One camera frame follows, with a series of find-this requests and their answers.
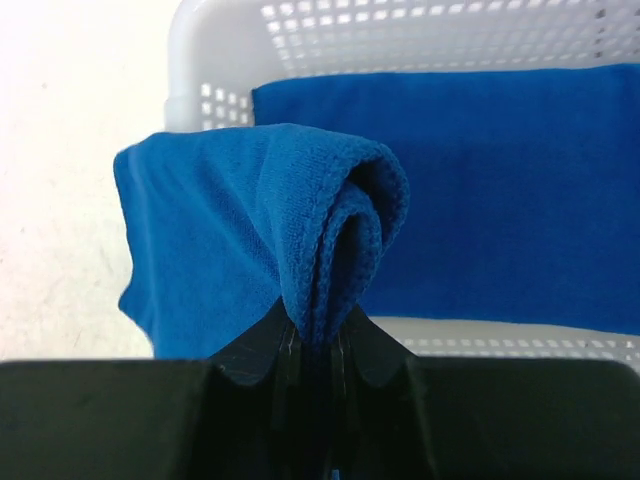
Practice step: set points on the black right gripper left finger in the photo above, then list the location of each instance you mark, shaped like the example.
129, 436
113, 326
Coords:
214, 418

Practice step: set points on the blue towel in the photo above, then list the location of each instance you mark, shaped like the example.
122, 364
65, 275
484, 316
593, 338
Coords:
524, 188
221, 224

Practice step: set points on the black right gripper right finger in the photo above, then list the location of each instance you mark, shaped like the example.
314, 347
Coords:
412, 417

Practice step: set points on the white perforated right basket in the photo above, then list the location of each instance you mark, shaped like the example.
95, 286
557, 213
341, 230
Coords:
221, 51

